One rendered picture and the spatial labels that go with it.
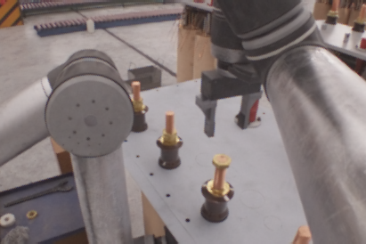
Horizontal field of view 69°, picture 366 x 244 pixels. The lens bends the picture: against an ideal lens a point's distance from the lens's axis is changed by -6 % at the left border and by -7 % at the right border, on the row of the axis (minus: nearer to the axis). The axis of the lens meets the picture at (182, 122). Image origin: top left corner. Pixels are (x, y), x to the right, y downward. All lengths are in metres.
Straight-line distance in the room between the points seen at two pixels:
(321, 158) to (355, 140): 0.02
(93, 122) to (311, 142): 0.35
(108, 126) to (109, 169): 0.10
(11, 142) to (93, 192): 0.28
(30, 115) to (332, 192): 0.65
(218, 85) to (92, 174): 0.30
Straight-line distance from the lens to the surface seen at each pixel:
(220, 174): 0.76
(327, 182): 0.19
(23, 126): 0.74
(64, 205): 1.64
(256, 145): 1.17
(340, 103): 0.24
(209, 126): 0.64
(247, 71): 0.54
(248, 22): 0.38
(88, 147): 0.49
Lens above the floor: 2.03
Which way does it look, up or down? 31 degrees down
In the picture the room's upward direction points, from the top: 2 degrees clockwise
